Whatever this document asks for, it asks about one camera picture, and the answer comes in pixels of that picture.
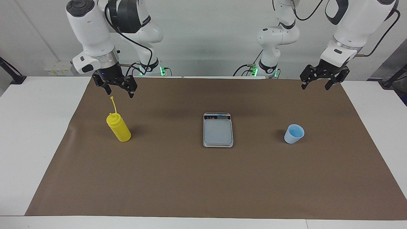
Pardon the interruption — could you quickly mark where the silver digital kitchen scale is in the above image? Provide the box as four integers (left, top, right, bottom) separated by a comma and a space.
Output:
203, 112, 234, 148

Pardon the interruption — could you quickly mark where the light blue plastic cup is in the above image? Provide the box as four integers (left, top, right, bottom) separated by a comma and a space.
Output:
284, 124, 305, 144

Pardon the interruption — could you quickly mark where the dark grey board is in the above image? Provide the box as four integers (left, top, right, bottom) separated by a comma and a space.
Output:
367, 48, 407, 81

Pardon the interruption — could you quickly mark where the black left arm gripper cable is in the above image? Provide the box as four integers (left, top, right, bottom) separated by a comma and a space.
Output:
356, 8, 401, 58

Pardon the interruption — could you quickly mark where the yellow squeeze bottle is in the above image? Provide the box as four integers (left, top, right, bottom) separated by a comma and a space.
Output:
106, 96, 131, 142

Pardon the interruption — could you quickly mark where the white wall power strip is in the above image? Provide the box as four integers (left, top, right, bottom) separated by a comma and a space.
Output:
44, 61, 74, 76

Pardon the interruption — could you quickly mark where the black left arm shoulder cable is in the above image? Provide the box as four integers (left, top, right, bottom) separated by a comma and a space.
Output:
291, 0, 324, 21

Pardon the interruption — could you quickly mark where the black clamp stand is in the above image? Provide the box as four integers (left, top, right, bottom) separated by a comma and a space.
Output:
382, 64, 407, 88
0, 57, 27, 85

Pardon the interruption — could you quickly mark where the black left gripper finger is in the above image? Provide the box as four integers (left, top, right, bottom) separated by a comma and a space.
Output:
300, 65, 321, 90
325, 68, 350, 91

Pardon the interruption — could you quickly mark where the black arm base cable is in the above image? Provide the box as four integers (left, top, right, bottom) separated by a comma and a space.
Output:
126, 63, 173, 77
233, 51, 259, 77

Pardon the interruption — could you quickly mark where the black right arm gripper cable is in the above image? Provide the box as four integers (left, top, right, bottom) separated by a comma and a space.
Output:
104, 0, 154, 77

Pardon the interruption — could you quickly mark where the black right arm base cable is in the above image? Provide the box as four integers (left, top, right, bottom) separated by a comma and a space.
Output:
126, 63, 173, 77

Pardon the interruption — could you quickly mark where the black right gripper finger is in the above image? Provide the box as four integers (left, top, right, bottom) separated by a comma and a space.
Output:
93, 73, 112, 95
121, 76, 138, 98

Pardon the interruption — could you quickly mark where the brown paper mat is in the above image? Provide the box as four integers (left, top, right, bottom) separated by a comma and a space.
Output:
25, 76, 407, 220

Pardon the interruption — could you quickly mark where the black left arm base cable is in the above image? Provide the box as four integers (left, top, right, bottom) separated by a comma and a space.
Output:
233, 51, 259, 77

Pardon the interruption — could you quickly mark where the black arm gripper cable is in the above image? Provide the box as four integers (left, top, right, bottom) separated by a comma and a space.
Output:
104, 0, 154, 77
356, 8, 401, 58

